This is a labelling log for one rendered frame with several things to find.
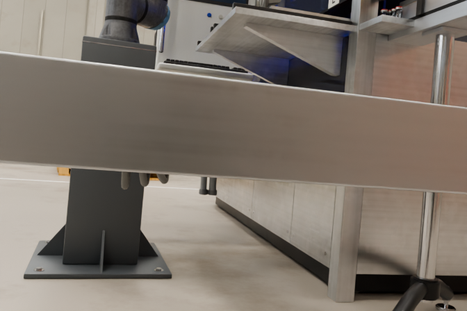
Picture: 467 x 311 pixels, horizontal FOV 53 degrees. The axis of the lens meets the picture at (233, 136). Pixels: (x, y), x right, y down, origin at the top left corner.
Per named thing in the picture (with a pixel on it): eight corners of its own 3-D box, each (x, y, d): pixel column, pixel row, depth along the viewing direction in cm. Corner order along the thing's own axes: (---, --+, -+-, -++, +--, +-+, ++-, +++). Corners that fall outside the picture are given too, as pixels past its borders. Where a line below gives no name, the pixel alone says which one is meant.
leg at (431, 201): (427, 294, 139) (447, 36, 140) (448, 305, 130) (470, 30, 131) (400, 294, 136) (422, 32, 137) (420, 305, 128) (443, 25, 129)
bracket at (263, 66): (284, 89, 210) (286, 60, 210) (286, 88, 207) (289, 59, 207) (210, 80, 201) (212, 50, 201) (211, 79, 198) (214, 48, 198)
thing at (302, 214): (331, 210, 372) (340, 100, 374) (584, 302, 172) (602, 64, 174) (207, 204, 348) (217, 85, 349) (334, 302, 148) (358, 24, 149)
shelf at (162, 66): (238, 85, 249) (239, 80, 249) (254, 80, 222) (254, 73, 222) (153, 76, 238) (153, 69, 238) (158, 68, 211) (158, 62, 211)
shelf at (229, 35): (296, 64, 220) (297, 60, 220) (377, 35, 152) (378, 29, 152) (195, 51, 208) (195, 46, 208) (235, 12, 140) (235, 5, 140)
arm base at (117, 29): (97, 39, 164) (100, 11, 164) (97, 46, 179) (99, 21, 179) (141, 46, 169) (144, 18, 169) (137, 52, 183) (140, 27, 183)
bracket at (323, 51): (336, 76, 161) (338, 38, 161) (340, 75, 158) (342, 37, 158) (240, 64, 153) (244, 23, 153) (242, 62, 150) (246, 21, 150)
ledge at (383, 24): (397, 36, 152) (398, 30, 152) (423, 28, 139) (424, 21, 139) (358, 30, 148) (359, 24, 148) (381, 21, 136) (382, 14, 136)
